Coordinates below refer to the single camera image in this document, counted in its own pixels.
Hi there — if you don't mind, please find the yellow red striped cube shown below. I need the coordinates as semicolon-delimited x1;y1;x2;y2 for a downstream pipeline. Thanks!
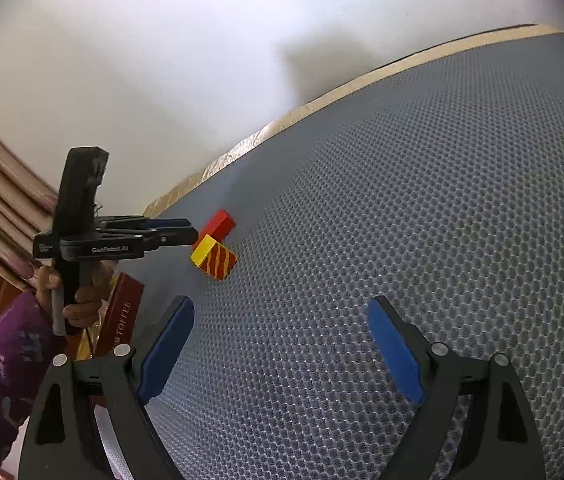
191;235;237;281

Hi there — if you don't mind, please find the red wooden block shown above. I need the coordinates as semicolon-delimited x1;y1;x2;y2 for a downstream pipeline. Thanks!
194;209;235;247

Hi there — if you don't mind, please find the red toffee tin box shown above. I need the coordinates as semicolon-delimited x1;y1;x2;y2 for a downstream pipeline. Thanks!
76;272;144;361

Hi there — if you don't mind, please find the purple sleeved forearm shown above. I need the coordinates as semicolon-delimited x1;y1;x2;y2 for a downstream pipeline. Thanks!
0;292;65;466

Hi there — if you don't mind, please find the person's left hand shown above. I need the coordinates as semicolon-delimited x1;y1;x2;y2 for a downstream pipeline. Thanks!
35;261;116;328

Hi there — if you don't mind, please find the beige leaf print curtain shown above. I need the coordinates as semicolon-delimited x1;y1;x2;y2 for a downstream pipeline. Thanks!
0;141;57;289

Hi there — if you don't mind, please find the grey honeycomb mesh mat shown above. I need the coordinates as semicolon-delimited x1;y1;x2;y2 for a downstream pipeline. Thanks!
121;34;564;479

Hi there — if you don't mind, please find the gold foil table edge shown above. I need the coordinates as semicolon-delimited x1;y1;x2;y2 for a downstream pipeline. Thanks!
140;23;564;219

